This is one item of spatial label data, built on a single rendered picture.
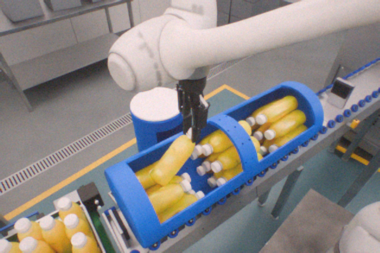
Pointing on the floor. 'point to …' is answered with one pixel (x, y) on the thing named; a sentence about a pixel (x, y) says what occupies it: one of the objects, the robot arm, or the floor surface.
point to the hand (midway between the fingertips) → (191, 129)
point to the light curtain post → (369, 171)
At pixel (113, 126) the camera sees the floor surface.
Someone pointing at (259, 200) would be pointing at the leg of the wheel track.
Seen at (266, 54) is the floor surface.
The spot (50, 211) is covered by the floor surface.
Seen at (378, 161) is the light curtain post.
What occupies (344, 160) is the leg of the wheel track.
